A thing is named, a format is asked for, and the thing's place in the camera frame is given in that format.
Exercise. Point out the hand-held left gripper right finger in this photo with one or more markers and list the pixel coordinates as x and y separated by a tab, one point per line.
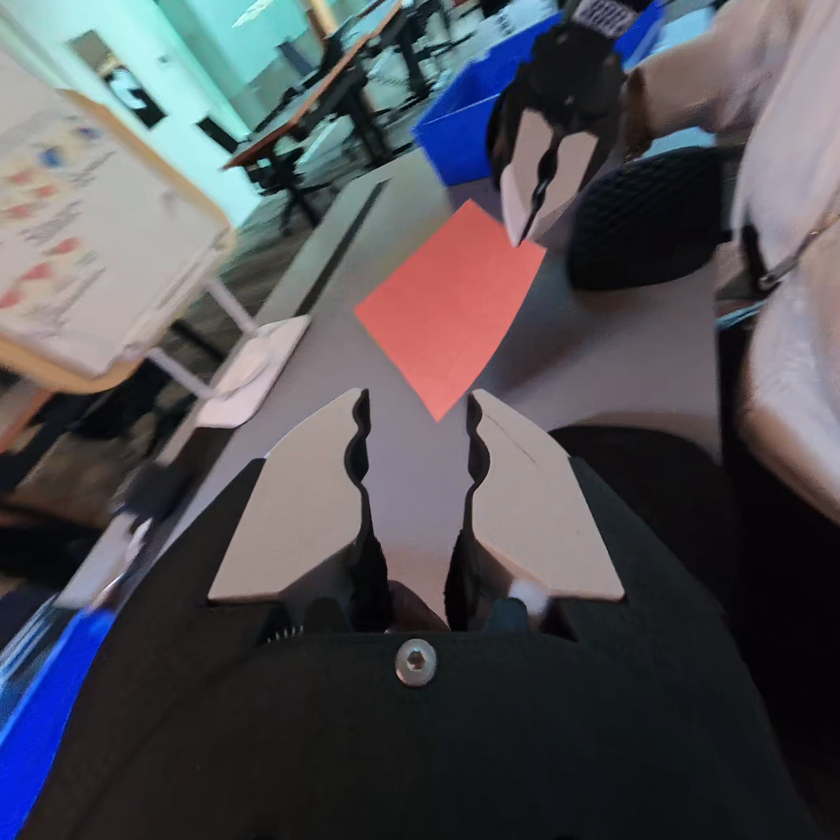
531	512

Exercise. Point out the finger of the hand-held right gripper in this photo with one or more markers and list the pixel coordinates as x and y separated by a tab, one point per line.
577	167
522	177

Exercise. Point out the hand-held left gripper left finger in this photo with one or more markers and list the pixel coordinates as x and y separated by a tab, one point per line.
298	505

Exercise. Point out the red square paper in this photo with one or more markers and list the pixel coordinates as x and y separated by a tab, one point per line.
453	308

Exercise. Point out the person's right forearm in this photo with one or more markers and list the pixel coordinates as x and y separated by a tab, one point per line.
702	72

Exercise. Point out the blue plastic bin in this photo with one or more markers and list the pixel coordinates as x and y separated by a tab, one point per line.
39	709
469	111

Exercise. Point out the black mesh chair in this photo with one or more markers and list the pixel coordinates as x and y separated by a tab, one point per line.
646	220

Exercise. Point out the white stand base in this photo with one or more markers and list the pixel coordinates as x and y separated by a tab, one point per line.
253	371

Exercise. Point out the brown top desk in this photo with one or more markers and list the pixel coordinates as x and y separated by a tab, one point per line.
308	98

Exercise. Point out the person's torso in pale shirt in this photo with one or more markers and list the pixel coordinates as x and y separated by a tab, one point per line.
794	341

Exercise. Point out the white display board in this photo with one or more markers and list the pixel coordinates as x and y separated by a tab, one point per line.
92	243

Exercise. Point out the black wall sign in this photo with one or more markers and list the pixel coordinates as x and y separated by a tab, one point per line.
134	95

